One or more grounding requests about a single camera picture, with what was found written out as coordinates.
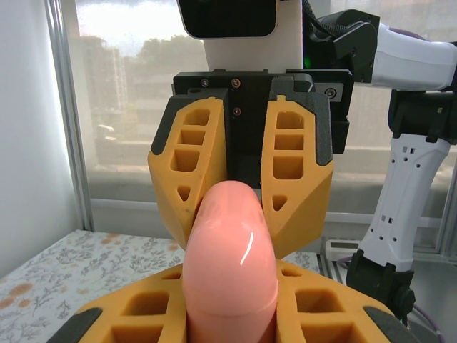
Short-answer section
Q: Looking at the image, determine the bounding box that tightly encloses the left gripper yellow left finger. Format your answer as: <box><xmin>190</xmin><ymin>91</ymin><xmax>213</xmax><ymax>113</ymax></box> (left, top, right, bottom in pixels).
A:
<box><xmin>46</xmin><ymin>263</ymin><xmax>190</xmax><ymax>343</ymax></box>

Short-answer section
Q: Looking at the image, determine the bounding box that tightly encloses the aluminium frame post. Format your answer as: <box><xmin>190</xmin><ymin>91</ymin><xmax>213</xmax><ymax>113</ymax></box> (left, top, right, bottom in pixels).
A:
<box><xmin>44</xmin><ymin>0</ymin><xmax>96</xmax><ymax>232</ymax></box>

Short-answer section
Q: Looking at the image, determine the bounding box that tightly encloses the pink earbud charging case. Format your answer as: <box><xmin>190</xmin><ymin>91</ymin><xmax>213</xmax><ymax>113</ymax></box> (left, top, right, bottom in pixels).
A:
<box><xmin>181</xmin><ymin>180</ymin><xmax>280</xmax><ymax>343</ymax></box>

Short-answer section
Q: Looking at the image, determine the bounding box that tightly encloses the aluminium table edge rail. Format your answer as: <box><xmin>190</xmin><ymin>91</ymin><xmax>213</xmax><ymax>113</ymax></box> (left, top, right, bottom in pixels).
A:
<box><xmin>319</xmin><ymin>235</ymin><xmax>457</xmax><ymax>278</ymax></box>

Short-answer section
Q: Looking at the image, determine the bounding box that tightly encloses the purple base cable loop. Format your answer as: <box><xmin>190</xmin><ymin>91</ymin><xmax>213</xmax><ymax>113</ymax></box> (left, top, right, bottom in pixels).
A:
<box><xmin>335</xmin><ymin>257</ymin><xmax>457</xmax><ymax>339</ymax></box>

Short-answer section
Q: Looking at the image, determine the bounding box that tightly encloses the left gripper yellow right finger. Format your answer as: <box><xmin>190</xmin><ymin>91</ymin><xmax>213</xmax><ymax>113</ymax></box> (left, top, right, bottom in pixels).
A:
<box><xmin>275</xmin><ymin>259</ymin><xmax>431</xmax><ymax>343</ymax></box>

